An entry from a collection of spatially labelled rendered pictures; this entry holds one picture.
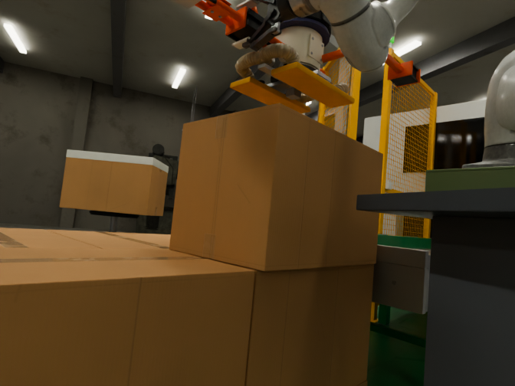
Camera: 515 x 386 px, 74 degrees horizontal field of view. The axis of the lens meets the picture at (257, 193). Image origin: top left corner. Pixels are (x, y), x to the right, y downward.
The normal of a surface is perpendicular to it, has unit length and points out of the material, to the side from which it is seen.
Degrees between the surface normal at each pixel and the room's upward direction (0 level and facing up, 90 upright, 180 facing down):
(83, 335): 90
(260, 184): 90
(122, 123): 90
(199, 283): 90
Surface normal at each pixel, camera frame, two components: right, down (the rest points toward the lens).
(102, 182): 0.00, -0.08
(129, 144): 0.38, -0.04
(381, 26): 0.33, 0.37
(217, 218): -0.68, -0.12
